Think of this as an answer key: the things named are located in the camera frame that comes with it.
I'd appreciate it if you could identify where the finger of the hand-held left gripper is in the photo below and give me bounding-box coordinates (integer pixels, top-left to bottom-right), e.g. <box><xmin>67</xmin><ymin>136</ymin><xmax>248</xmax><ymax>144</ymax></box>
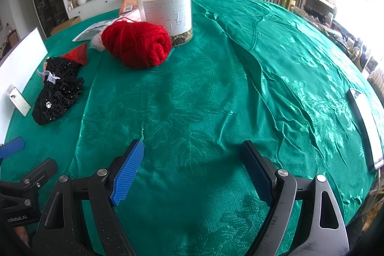
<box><xmin>0</xmin><ymin>158</ymin><xmax>58</xmax><ymax>210</ymax></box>
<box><xmin>0</xmin><ymin>137</ymin><xmax>25</xmax><ymax>160</ymax></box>

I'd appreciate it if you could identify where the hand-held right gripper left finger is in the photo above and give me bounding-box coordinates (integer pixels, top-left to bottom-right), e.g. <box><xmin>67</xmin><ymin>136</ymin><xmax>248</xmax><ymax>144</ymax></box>
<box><xmin>35</xmin><ymin>140</ymin><xmax>145</xmax><ymax>256</ymax></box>

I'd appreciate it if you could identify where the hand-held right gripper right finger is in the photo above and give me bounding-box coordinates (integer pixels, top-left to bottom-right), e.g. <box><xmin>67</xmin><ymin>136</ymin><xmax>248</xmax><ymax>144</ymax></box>
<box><xmin>241</xmin><ymin>140</ymin><xmax>350</xmax><ymax>256</ymax></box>

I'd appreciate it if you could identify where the black lace hair net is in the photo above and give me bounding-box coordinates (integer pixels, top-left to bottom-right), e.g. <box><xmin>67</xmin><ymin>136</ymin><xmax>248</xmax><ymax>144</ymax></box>
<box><xmin>32</xmin><ymin>56</ymin><xmax>85</xmax><ymax>125</ymax></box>

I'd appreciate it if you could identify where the white walled cardboard box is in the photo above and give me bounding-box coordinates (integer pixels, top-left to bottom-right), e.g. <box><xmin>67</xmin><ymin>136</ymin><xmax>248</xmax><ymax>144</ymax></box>
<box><xmin>0</xmin><ymin>27</ymin><xmax>48</xmax><ymax>145</ymax></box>

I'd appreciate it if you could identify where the red paper packet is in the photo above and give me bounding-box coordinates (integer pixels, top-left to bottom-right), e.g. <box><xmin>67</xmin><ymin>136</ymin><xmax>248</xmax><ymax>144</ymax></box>
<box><xmin>60</xmin><ymin>43</ymin><xmax>89</xmax><ymax>66</ymax></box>

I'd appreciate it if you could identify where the red yarn ball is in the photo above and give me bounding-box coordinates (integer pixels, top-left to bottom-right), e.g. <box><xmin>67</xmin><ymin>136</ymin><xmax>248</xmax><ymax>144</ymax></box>
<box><xmin>101</xmin><ymin>20</ymin><xmax>172</xmax><ymax>69</ymax></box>

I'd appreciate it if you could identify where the person's left hand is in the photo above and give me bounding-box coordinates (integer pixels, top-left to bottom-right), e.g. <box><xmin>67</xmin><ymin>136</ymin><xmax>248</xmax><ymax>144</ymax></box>
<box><xmin>12</xmin><ymin>227</ymin><xmax>32</xmax><ymax>249</ymax></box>

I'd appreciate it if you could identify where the silver metal plate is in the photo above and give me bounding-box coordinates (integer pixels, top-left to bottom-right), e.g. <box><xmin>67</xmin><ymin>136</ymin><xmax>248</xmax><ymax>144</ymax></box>
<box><xmin>6</xmin><ymin>84</ymin><xmax>32</xmax><ymax>118</ymax></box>

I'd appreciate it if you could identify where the green patterned tablecloth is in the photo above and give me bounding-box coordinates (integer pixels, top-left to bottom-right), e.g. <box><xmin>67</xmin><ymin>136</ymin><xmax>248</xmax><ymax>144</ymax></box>
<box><xmin>3</xmin><ymin>0</ymin><xmax>384</xmax><ymax>256</ymax></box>

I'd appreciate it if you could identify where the brown cardboard box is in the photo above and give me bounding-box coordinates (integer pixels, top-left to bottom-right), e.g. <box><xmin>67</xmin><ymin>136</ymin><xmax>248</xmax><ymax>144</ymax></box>
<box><xmin>50</xmin><ymin>16</ymin><xmax>81</xmax><ymax>36</ymax></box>

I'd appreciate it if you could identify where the grey plastic packet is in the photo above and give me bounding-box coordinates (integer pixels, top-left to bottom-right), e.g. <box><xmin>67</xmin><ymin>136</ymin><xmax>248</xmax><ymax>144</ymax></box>
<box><xmin>73</xmin><ymin>19</ymin><xmax>116</xmax><ymax>42</ymax></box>

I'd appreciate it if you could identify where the white radiator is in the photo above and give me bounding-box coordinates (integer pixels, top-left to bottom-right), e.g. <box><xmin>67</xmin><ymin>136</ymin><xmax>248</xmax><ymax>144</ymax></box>
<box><xmin>367</xmin><ymin>67</ymin><xmax>384</xmax><ymax>89</ymax></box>

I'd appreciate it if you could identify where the white television cabinet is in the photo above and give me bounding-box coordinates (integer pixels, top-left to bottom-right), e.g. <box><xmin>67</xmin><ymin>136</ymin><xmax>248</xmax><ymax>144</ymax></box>
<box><xmin>67</xmin><ymin>0</ymin><xmax>138</xmax><ymax>19</ymax></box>

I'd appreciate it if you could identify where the row of windowsill knickknacks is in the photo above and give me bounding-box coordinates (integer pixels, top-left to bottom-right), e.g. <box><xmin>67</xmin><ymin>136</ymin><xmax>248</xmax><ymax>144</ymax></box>
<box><xmin>303</xmin><ymin>4</ymin><xmax>378</xmax><ymax>71</ymax></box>

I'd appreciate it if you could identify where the orange book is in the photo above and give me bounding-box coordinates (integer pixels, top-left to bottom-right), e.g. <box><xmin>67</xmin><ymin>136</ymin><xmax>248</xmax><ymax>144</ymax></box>
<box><xmin>119</xmin><ymin>0</ymin><xmax>138</xmax><ymax>15</ymax></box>

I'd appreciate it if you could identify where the clear jar with black lid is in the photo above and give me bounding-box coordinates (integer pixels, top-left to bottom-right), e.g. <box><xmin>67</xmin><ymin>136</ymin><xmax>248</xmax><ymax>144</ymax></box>
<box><xmin>132</xmin><ymin>0</ymin><xmax>194</xmax><ymax>48</ymax></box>

